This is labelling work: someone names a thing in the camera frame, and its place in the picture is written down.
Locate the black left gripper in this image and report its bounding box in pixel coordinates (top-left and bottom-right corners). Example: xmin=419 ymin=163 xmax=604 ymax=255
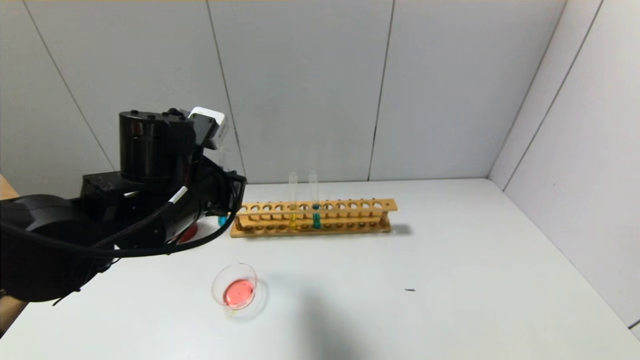
xmin=200 ymin=155 xmax=248 ymax=217

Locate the test tube with blue-green liquid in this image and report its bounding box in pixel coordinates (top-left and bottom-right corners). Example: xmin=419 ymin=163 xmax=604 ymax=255
xmin=308 ymin=169 xmax=322 ymax=230
xmin=217 ymin=145 xmax=232 ymax=227

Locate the test tube with yellow liquid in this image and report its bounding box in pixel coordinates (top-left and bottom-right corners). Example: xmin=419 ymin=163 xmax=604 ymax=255
xmin=288 ymin=171 xmax=299 ymax=230

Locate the wooden test tube rack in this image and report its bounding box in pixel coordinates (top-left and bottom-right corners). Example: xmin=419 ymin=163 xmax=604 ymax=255
xmin=230 ymin=198 xmax=398 ymax=238

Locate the dark red cup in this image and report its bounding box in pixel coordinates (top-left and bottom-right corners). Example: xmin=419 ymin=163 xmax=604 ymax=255
xmin=176 ymin=223 xmax=199 ymax=245

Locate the clear glass beaker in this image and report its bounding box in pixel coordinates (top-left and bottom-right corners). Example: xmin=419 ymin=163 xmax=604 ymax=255
xmin=211 ymin=262 xmax=269 ymax=321

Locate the thin black camera cable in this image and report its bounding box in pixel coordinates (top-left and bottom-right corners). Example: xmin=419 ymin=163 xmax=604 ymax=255
xmin=0 ymin=177 xmax=247 ymax=259

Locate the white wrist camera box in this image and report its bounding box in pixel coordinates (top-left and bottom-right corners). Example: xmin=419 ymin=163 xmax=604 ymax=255
xmin=187 ymin=106 xmax=229 ymax=151

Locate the braided black cable white band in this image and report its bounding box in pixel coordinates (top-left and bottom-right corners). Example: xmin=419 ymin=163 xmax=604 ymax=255
xmin=90 ymin=186 xmax=190 ymax=249

